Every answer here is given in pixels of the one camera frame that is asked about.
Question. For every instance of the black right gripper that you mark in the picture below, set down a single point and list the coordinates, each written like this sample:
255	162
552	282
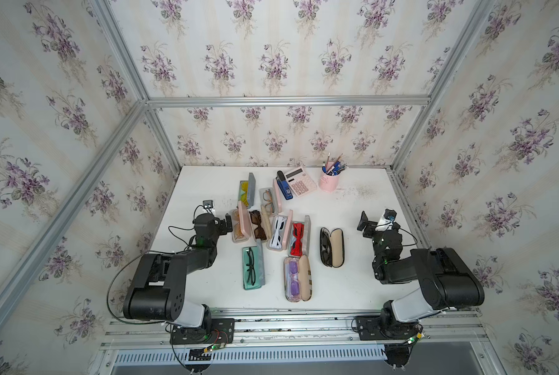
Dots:
366	224

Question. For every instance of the aluminium rail frame front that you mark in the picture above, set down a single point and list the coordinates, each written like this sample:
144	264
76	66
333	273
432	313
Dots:
292	336

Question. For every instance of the pink grey case back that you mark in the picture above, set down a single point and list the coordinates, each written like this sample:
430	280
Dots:
276	194

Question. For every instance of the brown sunglasses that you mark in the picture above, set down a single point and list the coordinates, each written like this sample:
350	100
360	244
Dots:
258	229

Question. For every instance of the pink calculator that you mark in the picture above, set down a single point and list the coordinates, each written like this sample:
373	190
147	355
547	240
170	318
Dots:
300	182

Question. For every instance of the white black sunglasses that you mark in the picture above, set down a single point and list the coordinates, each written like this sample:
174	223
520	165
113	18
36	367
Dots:
278	228

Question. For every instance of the black frame glasses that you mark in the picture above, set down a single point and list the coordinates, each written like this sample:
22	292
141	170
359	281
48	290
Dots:
251	268

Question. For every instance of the plaid glasses case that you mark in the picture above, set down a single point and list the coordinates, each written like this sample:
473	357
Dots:
305	278

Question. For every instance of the pink pen cup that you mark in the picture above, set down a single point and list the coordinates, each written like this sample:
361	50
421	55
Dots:
328	182

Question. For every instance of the grey glasses case red glasses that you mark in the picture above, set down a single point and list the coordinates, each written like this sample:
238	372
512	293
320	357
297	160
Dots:
306	238

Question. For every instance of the pink case white glasses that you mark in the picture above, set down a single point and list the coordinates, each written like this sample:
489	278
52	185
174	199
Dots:
287	231

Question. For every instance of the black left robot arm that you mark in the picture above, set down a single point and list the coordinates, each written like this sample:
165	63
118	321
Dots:
157	291

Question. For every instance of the black tan glasses case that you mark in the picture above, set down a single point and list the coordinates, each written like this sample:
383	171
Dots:
337	242

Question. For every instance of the blue stapler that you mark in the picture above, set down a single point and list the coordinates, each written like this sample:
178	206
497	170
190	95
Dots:
284	187

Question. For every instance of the red sunglasses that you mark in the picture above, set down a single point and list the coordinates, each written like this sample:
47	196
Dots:
296	243

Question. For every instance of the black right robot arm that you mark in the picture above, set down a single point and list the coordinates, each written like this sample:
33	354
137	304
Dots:
444	279

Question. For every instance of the beige glasses case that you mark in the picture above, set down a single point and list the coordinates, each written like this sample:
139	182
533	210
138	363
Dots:
266	222

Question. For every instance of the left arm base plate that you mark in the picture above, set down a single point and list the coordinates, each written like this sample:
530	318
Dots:
202	331

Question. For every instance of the teal glasses case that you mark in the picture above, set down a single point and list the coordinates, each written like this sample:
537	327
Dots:
259	266

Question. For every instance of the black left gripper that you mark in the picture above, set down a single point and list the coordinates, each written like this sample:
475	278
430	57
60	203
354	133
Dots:
227	223

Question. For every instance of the grey case yellow lining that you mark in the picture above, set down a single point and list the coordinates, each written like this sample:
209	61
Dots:
247	191

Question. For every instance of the pink purple sunglasses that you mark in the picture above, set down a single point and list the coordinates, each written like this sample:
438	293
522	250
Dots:
293	288

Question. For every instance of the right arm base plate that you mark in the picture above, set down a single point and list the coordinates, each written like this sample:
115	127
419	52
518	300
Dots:
377	328

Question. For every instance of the brown frame glasses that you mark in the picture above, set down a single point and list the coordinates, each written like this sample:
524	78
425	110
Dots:
268	201

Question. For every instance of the pink glasses case left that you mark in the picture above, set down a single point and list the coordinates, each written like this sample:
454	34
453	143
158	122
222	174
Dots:
241	224

